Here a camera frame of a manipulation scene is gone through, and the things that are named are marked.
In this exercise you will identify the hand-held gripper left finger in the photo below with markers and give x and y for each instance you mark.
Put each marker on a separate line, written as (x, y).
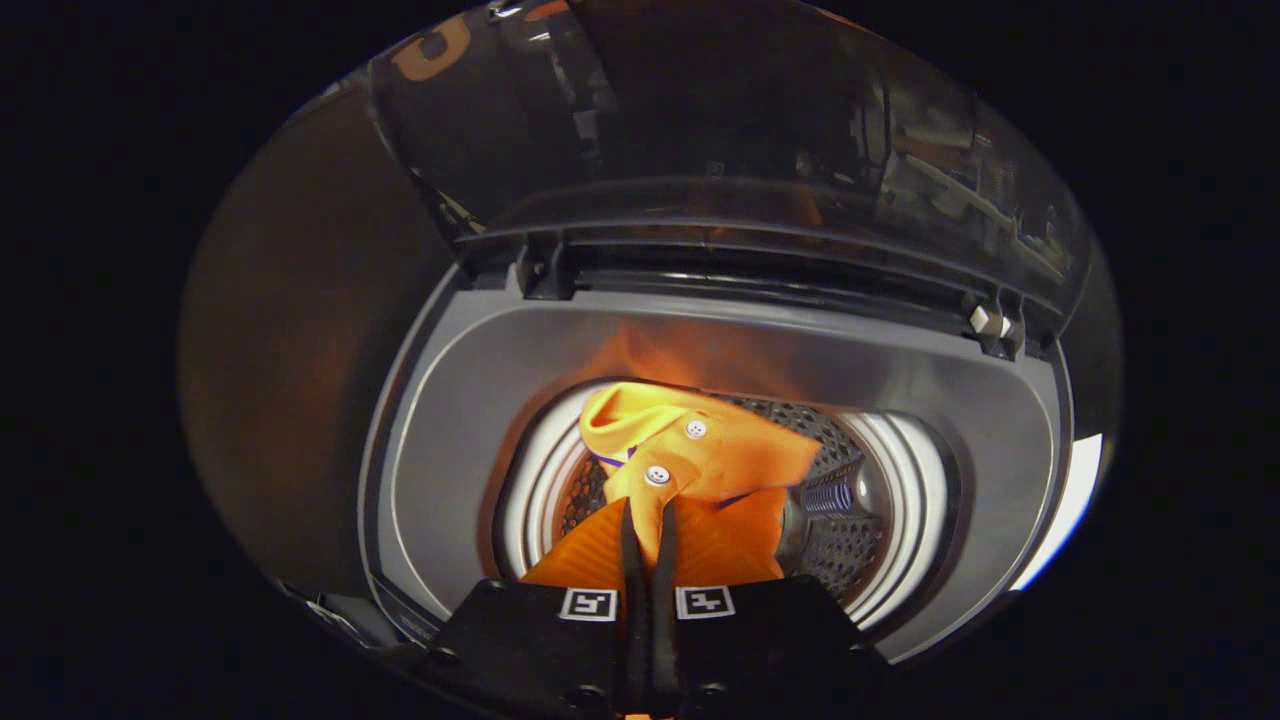
(636, 620)

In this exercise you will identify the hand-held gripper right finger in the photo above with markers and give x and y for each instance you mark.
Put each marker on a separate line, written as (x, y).
(665, 620)

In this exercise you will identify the orange polo shirt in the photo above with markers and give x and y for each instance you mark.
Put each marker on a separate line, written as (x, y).
(720, 455)

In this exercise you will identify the grey washing machine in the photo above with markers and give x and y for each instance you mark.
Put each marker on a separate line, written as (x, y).
(470, 400)

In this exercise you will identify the white paper stack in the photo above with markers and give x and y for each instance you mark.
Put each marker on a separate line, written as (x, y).
(1075, 500)

